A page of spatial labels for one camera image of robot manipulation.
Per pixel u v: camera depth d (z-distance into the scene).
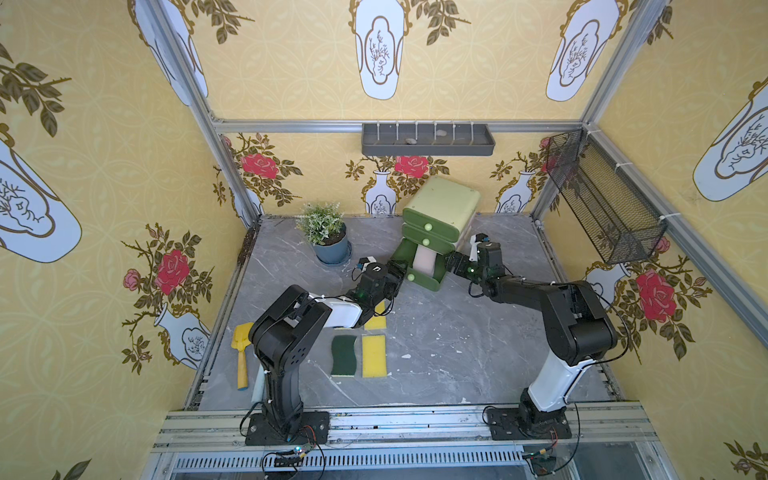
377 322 0.91
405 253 1.07
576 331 0.50
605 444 0.78
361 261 0.91
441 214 0.92
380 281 0.73
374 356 0.85
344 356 0.87
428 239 0.98
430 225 0.92
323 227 0.95
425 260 1.01
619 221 0.83
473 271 0.85
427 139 0.92
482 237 0.90
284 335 0.49
